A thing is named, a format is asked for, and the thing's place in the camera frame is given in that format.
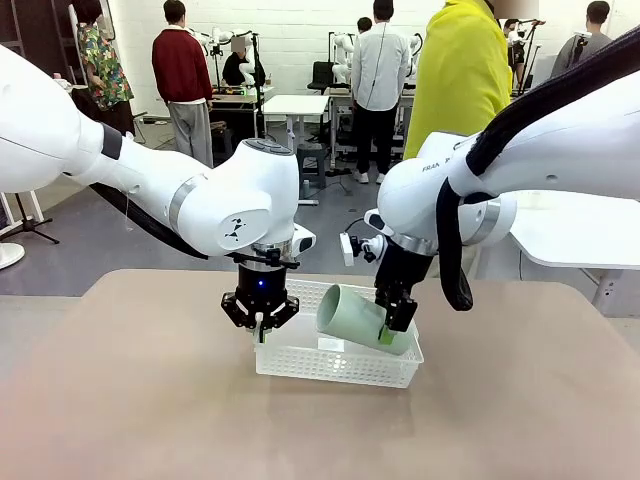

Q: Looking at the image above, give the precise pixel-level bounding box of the person in red sweater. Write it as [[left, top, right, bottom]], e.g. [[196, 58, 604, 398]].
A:
[[151, 0, 217, 169]]

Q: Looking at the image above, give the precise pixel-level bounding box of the white perforated plastic basket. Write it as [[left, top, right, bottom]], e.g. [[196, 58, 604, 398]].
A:
[[253, 278, 425, 390]]

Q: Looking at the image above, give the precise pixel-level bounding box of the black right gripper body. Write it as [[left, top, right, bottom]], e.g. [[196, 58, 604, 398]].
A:
[[375, 238, 434, 301]]

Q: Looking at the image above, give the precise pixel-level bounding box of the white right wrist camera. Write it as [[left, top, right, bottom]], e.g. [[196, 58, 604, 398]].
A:
[[338, 231, 387, 269]]

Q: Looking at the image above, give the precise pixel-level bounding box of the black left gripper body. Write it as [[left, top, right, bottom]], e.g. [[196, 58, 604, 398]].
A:
[[236, 265, 289, 310]]

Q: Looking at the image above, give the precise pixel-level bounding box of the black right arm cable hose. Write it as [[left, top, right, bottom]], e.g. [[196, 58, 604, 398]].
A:
[[434, 24, 640, 312]]

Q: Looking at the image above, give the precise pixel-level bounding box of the seated person in black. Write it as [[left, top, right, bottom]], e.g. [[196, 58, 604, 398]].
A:
[[222, 29, 266, 89]]

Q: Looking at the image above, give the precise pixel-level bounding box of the person in black shorts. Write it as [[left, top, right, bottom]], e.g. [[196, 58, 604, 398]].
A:
[[502, 17, 534, 89]]

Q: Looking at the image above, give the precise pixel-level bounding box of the black office chair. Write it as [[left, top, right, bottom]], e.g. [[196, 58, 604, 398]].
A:
[[307, 60, 337, 94]]

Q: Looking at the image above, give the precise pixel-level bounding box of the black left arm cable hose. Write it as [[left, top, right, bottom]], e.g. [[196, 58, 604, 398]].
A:
[[89, 182, 210, 261]]

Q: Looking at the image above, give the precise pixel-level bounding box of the grey step stool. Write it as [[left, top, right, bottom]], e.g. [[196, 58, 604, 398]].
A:
[[296, 143, 329, 190]]

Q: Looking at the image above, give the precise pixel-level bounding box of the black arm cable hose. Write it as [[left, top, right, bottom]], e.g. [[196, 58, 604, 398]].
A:
[[434, 24, 640, 312], [89, 182, 210, 261]]

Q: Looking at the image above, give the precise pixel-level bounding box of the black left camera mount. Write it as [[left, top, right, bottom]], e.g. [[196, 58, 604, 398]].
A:
[[230, 247, 302, 272]]

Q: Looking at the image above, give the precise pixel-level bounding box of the white round stand base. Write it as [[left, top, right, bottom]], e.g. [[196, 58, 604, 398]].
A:
[[0, 242, 26, 271]]

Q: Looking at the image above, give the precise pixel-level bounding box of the dark shelf cabinet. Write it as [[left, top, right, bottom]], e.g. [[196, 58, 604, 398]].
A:
[[0, 0, 81, 86]]

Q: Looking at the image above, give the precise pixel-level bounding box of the black tripod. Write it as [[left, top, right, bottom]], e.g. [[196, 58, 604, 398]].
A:
[[0, 192, 61, 246]]

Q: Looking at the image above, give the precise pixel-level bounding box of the person in floral shirt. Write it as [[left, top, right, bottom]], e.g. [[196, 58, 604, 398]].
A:
[[74, 0, 136, 137]]

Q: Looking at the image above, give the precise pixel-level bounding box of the black vertical stand pole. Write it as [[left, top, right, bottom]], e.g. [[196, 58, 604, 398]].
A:
[[251, 32, 267, 141]]

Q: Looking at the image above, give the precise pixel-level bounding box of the pale green cup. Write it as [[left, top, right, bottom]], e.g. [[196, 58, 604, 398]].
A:
[[315, 283, 416, 357]]

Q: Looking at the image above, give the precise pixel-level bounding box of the person in white shirt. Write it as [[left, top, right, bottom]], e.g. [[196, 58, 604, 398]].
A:
[[349, 0, 412, 185]]

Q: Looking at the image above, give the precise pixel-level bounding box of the person in grey top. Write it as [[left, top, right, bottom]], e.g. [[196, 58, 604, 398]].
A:
[[552, 0, 614, 79]]

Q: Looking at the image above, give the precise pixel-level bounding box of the small white table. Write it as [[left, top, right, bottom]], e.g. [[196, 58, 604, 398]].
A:
[[262, 94, 331, 206]]

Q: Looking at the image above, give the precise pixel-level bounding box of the large white desk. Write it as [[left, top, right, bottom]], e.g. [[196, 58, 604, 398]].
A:
[[509, 189, 640, 317]]

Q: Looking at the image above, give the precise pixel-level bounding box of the cluttered wooden work table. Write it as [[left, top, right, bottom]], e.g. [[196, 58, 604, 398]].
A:
[[209, 84, 276, 139]]

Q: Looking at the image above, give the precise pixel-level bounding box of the person in yellow jacket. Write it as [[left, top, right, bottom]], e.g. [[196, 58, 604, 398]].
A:
[[403, 0, 515, 279]]

